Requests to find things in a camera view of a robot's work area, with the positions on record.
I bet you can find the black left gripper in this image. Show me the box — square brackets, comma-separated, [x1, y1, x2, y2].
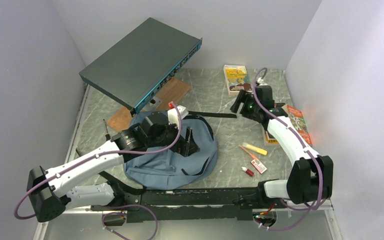
[147, 117, 200, 157]

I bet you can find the yellow cover book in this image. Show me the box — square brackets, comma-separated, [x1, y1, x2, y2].
[223, 65, 252, 96]

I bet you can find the blue backpack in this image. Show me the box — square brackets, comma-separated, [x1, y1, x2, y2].
[112, 111, 236, 190]

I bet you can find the orange green cover book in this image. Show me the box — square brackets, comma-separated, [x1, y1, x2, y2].
[286, 104, 313, 146]

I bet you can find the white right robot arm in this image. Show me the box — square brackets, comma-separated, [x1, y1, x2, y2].
[230, 85, 334, 208]

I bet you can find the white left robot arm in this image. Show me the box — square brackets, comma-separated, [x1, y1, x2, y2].
[26, 108, 199, 223]

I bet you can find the dark cover book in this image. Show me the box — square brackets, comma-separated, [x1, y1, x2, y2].
[270, 102, 288, 117]

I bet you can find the yellow bottom book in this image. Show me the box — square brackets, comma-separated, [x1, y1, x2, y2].
[264, 131, 279, 145]

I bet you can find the yellow highlighter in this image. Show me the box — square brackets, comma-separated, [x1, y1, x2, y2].
[242, 142, 268, 156]

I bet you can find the wooden board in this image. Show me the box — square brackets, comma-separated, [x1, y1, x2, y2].
[106, 77, 191, 133]

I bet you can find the red white eraser box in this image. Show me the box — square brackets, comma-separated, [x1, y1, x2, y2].
[250, 159, 267, 175]

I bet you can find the black yellow screwdriver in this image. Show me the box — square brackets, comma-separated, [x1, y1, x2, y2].
[102, 118, 111, 141]

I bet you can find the grey network switch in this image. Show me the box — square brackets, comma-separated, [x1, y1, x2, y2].
[79, 17, 202, 116]

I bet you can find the aluminium frame rail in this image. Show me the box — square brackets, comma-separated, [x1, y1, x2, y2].
[34, 201, 343, 240]

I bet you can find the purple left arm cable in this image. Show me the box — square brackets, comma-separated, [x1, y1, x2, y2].
[13, 104, 183, 240]

